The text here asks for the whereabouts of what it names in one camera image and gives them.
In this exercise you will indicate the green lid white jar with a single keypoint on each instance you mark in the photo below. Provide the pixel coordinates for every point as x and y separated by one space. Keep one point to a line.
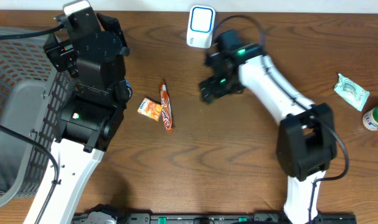
370 119

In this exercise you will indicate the orange snack packet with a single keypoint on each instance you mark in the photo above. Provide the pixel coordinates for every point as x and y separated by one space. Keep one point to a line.
150 109

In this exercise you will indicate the white barcode scanner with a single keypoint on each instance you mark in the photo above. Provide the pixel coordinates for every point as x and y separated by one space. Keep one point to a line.
200 27

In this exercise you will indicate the teal wet wipes pack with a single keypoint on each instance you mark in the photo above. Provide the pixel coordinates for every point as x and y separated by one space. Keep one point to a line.
351 92

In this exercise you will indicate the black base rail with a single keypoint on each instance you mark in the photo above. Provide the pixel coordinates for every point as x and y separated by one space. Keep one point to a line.
102 214

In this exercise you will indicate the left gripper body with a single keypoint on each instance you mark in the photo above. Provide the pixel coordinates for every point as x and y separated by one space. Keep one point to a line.
51 47

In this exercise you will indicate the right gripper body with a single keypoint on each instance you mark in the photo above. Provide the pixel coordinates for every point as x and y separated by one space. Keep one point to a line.
220 85

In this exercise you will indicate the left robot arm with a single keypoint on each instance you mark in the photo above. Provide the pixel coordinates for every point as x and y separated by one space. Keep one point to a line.
86 123

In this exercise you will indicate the red orange candy bar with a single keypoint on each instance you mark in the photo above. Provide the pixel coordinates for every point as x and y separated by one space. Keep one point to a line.
166 107

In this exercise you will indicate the grey plastic basket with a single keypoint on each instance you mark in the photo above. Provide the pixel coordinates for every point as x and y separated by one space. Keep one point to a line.
31 93

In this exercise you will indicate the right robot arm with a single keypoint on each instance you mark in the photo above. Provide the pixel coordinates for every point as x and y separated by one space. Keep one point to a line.
305 147

